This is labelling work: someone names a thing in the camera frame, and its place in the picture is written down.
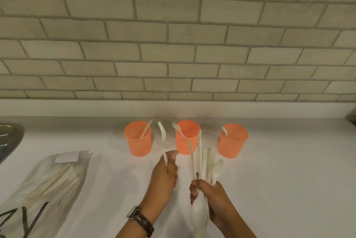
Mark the cream plastic cutlery knife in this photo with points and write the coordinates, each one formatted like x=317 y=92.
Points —
x=162 y=132
x=146 y=129

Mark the person's right hand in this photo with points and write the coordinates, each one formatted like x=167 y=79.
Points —
x=219 y=204

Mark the bunch of mixed plastic cutlery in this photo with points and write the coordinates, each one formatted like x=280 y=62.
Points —
x=200 y=212

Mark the stainless steel sink drainboard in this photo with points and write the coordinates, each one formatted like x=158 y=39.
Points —
x=11 y=140

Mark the translucent black print plastic bag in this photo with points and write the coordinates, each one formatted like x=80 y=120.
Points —
x=16 y=199

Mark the orange mesh plastic cup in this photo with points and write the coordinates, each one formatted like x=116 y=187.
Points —
x=183 y=144
x=137 y=146
x=232 y=146

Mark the forks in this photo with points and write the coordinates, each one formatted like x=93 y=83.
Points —
x=178 y=130

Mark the person's left hand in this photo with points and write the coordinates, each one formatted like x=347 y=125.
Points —
x=162 y=182

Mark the white plastic cutlery spoon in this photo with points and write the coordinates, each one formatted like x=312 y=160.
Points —
x=224 y=132

